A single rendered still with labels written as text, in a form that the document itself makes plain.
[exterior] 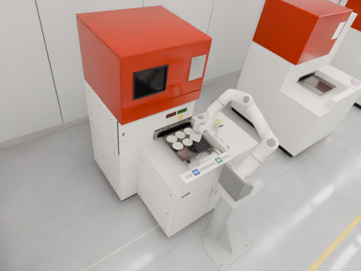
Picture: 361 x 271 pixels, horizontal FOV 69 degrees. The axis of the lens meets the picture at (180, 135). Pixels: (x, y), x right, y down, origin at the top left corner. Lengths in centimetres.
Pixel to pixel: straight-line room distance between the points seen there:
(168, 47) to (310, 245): 259
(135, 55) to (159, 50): 20
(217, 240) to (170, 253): 51
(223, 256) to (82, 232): 144
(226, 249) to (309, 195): 143
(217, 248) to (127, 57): 208
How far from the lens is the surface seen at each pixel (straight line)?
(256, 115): 221
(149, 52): 189
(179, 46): 203
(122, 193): 293
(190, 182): 215
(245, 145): 257
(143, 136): 243
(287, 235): 336
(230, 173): 219
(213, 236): 300
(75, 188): 329
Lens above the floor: 265
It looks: 43 degrees down
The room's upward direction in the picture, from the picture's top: 11 degrees clockwise
